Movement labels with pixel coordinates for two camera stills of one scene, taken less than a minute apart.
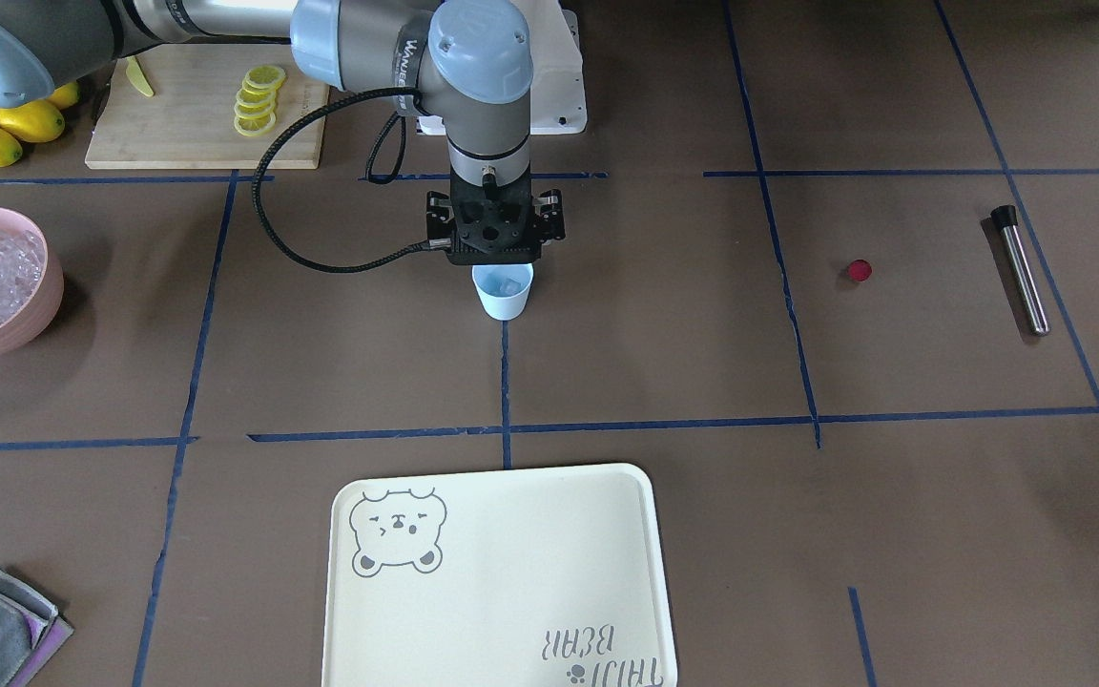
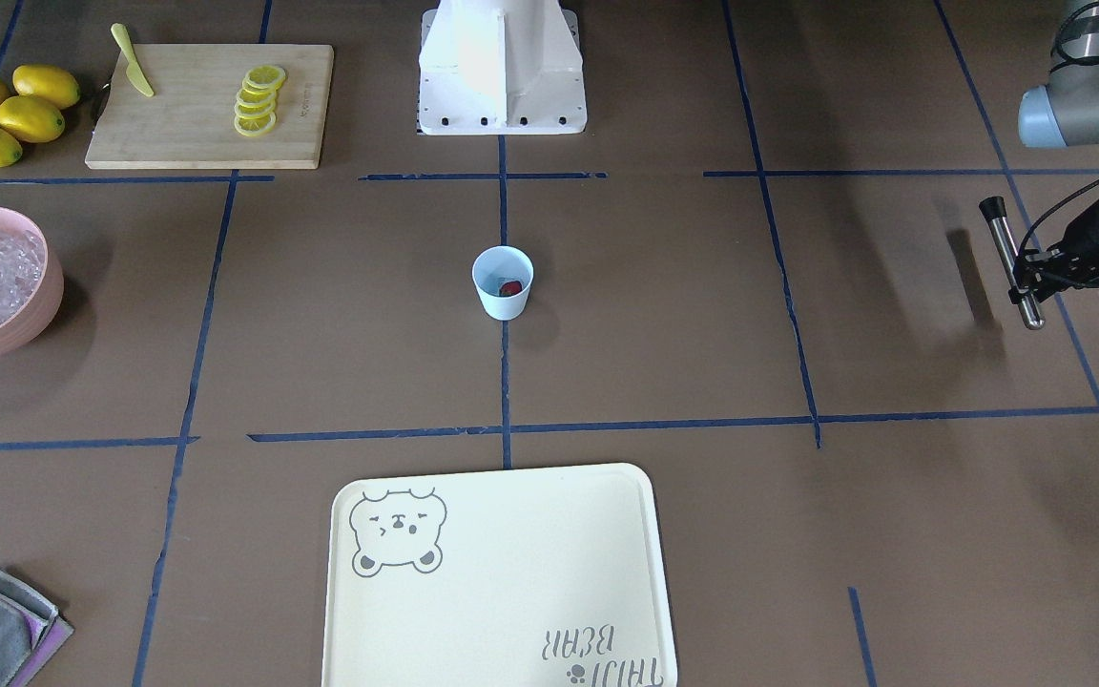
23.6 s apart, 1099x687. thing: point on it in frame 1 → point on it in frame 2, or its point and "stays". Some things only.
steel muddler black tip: [1005, 219] → [994, 207]
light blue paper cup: [505, 288] stays
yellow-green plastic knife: [135, 72] stays
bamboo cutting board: [189, 120] stays
